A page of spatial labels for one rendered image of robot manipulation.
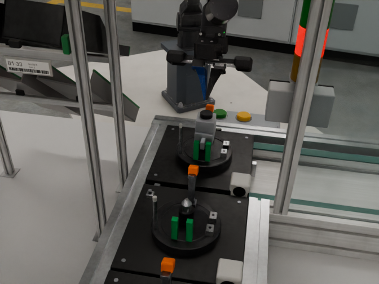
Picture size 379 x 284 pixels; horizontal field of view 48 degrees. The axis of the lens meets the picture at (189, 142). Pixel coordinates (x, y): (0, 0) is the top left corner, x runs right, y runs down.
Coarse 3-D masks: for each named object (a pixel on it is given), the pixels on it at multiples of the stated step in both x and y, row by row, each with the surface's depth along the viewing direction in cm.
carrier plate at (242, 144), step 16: (176, 128) 117; (192, 128) 117; (160, 144) 111; (176, 144) 111; (240, 144) 112; (160, 160) 105; (176, 160) 105; (240, 160) 106; (160, 176) 100; (176, 176) 100; (208, 176) 101; (224, 176) 101; (208, 192) 98; (224, 192) 97
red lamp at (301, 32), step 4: (300, 28) 73; (304, 28) 72; (300, 32) 73; (304, 32) 72; (300, 36) 73; (304, 36) 72; (300, 40) 73; (296, 44) 75; (300, 44) 74; (296, 48) 75; (300, 48) 74; (296, 52) 75; (300, 52) 74
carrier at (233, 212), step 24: (144, 192) 96; (168, 192) 96; (144, 216) 89; (168, 216) 87; (192, 216) 84; (216, 216) 85; (240, 216) 90; (144, 240) 84; (168, 240) 82; (192, 240) 82; (216, 240) 83; (240, 240) 85; (120, 264) 79; (144, 264) 79; (192, 264) 80; (216, 264) 80; (240, 264) 77
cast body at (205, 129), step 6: (198, 114) 101; (204, 114) 99; (210, 114) 100; (216, 114) 102; (198, 120) 99; (204, 120) 99; (210, 120) 99; (198, 126) 100; (204, 126) 99; (210, 126) 99; (198, 132) 100; (204, 132) 100; (210, 132) 100; (198, 138) 101; (204, 138) 100; (210, 138) 100; (204, 144) 99
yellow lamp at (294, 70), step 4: (296, 56) 75; (300, 56) 75; (296, 60) 76; (292, 64) 78; (296, 64) 76; (292, 68) 77; (296, 68) 76; (292, 72) 78; (296, 72) 76; (292, 76) 78; (296, 76) 77; (292, 80) 78
